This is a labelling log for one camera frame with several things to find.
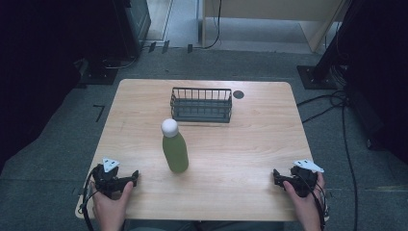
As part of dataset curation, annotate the black cabinet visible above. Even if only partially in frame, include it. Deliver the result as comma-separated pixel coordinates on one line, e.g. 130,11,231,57
110,0,152,61

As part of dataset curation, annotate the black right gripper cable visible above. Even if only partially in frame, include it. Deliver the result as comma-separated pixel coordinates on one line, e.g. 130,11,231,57
299,172,330,231

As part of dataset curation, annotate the green bottle with white cap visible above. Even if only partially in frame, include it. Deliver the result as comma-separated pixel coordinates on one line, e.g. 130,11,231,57
160,117,190,174

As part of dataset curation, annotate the person's left hand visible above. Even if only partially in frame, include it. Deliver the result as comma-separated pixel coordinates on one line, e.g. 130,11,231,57
91,180,135,231

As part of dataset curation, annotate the black flat floor base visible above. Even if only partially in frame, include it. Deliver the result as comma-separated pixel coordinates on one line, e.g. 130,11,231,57
76,57,119,87

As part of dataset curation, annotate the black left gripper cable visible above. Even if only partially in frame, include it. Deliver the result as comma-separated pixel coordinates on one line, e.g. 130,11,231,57
80,165,104,231

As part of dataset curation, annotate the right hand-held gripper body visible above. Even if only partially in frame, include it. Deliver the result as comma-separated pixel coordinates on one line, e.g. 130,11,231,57
284,159,325,198

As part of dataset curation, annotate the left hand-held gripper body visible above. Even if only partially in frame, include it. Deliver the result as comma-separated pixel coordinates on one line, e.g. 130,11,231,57
91,156,129,200

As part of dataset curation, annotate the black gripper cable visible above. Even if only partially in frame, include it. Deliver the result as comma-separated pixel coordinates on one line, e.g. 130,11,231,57
299,172,330,231
80,165,104,231

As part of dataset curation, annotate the thin black hanging cable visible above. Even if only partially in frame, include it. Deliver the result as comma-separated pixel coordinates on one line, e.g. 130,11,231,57
201,0,223,50

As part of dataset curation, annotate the black floor cable bundle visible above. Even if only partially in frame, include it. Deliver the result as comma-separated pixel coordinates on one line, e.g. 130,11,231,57
296,65,360,231

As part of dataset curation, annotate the person's right hand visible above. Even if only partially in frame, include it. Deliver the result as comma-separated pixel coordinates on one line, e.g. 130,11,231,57
282,172,327,231

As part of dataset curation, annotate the light wooden furniture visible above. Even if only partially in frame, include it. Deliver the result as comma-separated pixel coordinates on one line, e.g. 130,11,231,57
197,0,349,54

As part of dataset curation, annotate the dark wire basket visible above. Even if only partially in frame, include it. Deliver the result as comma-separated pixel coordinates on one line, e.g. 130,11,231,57
169,87,234,124

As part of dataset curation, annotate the black stand with base plate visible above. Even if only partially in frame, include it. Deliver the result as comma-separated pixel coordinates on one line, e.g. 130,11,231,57
295,0,364,90

